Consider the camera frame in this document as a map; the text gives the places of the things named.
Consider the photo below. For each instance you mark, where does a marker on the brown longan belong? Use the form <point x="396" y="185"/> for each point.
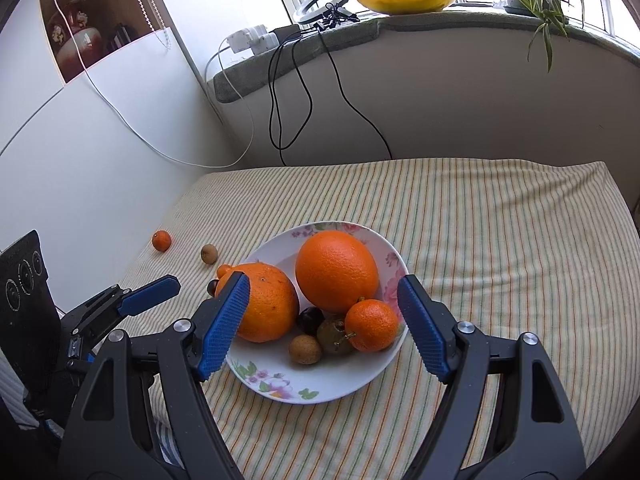
<point x="305" y="350"/>
<point x="209" y="254"/>

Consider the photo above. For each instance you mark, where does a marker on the white floral plate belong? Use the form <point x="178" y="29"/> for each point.
<point x="268" y="369"/>

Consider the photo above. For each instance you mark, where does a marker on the large orange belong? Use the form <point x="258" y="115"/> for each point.
<point x="273" y="307"/>
<point x="334" y="270"/>

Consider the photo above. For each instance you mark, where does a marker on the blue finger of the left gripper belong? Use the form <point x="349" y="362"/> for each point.
<point x="149" y="296"/>

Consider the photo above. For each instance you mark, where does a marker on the grey windowsill mat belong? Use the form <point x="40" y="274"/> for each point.
<point x="441" y="57"/>

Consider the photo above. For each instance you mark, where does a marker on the striped cloth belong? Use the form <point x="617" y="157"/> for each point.
<point x="506" y="244"/>

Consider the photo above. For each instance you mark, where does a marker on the green plum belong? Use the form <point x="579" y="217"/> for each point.
<point x="332" y="337"/>

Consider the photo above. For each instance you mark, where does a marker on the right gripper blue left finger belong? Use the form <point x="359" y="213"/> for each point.
<point x="215" y="324"/>

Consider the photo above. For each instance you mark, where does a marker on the mandarin with stem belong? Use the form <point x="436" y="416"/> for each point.
<point x="370" y="325"/>

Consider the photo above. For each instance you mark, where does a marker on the dark cherry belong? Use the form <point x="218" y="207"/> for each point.
<point x="212" y="287"/>
<point x="309" y="320"/>

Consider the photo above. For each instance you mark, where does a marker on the white power strip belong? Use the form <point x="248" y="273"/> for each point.
<point x="257" y="39"/>

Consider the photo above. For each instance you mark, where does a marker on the small mandarin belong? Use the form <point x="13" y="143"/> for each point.
<point x="223" y="270"/>
<point x="161" y="241"/>

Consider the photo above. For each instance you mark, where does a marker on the black power adapter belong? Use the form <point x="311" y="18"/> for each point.
<point x="287" y="33"/>

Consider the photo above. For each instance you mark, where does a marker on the ring light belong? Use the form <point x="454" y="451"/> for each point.
<point x="324" y="14"/>

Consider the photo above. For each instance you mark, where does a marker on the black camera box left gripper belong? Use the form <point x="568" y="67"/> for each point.
<point x="30" y="325"/>

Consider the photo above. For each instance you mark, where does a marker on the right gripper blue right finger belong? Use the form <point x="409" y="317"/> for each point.
<point x="431" y="325"/>

